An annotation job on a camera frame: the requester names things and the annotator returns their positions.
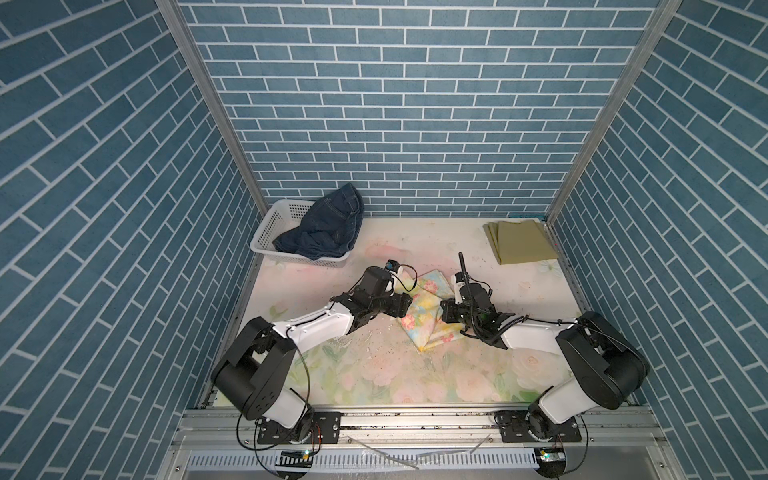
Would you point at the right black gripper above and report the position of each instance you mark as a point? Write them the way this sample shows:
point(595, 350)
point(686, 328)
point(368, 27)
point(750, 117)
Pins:
point(448, 308)

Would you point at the olive green skirt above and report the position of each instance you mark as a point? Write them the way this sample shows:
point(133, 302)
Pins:
point(519, 242)

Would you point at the blue denim skirt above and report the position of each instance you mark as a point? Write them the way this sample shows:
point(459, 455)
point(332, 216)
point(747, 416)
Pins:
point(329, 228)

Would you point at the left aluminium corner post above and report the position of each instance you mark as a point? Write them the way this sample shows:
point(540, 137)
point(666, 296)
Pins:
point(173, 17)

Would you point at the right aluminium corner post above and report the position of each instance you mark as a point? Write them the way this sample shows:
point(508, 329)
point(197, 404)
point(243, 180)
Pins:
point(657, 24)

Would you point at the floral pastel skirt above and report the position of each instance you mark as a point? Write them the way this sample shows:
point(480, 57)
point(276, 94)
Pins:
point(423, 322)

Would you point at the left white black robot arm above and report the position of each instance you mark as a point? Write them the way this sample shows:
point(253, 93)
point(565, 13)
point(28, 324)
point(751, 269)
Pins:
point(253, 371)

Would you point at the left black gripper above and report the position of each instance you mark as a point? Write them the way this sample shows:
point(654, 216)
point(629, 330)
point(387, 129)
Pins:
point(400, 304)

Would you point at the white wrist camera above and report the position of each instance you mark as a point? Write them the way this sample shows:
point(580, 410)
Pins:
point(393, 266)
point(457, 287)

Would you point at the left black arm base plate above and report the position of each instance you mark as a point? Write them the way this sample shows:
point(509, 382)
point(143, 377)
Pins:
point(318, 427)

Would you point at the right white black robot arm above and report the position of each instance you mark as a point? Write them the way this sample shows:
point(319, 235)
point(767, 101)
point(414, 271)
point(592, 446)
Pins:
point(605, 368)

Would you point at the aluminium front mounting rail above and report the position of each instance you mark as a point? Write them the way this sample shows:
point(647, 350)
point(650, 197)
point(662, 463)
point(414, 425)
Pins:
point(422, 442)

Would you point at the white plastic laundry basket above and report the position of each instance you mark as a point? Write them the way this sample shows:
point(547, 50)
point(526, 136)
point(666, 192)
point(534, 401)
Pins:
point(283, 216)

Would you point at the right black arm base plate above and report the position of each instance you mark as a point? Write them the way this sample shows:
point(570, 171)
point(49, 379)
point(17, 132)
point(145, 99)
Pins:
point(517, 426)

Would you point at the aluminium corner post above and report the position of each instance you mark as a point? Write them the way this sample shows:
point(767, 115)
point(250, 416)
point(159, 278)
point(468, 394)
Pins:
point(657, 24)
point(173, 17)

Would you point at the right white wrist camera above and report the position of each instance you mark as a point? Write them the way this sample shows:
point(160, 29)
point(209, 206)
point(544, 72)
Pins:
point(457, 287)

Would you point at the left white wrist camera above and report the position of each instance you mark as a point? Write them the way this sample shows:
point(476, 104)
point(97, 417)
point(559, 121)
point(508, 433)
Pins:
point(393, 266)

